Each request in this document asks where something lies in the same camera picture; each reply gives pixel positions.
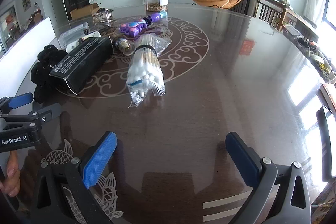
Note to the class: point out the person's left hand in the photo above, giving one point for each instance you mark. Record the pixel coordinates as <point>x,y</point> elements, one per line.
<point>11,176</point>

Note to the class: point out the purple toy wand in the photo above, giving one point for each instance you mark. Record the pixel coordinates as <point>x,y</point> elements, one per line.
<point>136,26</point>

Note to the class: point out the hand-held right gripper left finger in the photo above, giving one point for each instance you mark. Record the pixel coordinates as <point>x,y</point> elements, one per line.
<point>99,158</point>

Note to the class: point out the wooden slatted chair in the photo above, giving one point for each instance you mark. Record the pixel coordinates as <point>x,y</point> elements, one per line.
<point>269,11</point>

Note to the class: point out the black cardboard box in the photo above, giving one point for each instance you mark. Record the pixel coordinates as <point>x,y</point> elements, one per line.
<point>84,64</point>

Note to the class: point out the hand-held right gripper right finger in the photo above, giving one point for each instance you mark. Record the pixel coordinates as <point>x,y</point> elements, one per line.
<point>241,161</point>

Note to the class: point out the wooden side table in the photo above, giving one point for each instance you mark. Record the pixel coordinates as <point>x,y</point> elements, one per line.
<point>302,20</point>

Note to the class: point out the brown cardboard box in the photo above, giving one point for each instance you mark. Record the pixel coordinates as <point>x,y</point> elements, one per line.
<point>84,11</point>

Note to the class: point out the black fabric scrunchie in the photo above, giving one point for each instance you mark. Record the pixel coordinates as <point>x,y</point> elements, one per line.
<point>43,74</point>

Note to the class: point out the framed wall picture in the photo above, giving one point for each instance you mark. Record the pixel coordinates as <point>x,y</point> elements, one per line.
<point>26,0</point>

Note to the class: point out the brown glass-tipped bottle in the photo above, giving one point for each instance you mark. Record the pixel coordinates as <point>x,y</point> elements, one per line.
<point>124,46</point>

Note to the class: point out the dark chair back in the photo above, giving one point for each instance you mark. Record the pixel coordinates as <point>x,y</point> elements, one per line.
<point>321,140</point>

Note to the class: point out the hair claw clip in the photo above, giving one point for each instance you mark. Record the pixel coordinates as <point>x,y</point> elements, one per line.
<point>103,15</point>

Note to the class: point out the clear plastic storage box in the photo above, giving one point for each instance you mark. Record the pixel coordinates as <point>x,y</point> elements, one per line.
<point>72,33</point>

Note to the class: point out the white tube with orange stripes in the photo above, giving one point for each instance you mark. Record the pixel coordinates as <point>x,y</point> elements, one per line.
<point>92,35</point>

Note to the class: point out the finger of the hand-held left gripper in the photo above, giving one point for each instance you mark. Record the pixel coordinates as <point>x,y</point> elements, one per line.
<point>50,112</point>
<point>21,100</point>

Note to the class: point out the bag of cotton swabs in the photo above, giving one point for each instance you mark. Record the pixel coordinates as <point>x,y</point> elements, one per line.
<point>145,71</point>

